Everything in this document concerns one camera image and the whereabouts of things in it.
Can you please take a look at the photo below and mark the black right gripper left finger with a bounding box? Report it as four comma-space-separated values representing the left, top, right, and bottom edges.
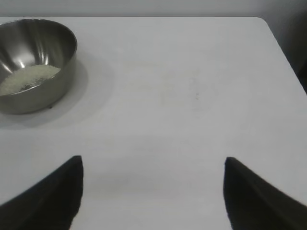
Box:
0, 155, 84, 230

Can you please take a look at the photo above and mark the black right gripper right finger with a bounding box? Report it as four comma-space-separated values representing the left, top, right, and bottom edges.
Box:
223, 157, 307, 230

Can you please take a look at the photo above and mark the white uncooked rice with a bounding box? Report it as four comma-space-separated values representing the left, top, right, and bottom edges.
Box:
0, 64, 62, 96

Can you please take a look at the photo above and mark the stainless steel mixing bowl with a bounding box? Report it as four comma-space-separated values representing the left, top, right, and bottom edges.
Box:
0, 18, 78, 115

